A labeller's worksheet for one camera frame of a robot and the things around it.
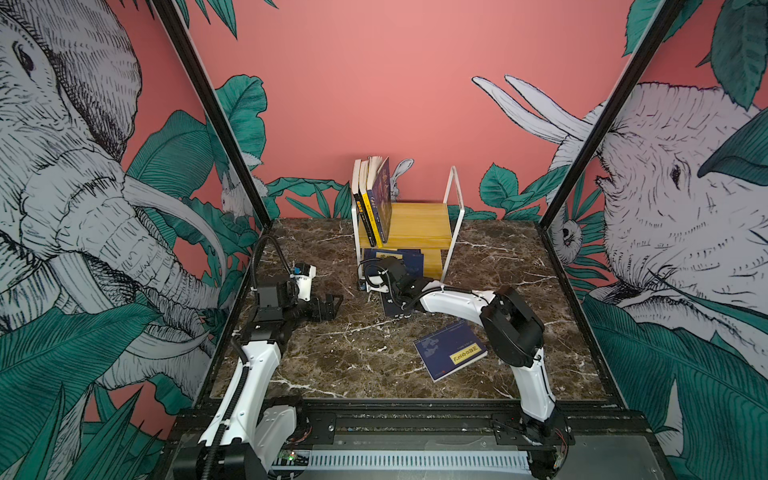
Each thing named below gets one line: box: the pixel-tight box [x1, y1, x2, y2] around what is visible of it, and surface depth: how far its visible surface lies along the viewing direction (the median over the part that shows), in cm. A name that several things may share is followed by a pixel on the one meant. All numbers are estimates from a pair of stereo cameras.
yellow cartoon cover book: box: [358, 160, 384, 249], surface depth 78 cm
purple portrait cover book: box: [366, 156, 392, 244], surface depth 80 cm
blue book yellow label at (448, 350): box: [413, 320, 488, 383], surface depth 88 cm
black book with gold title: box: [351, 159, 377, 248], surface depth 78 cm
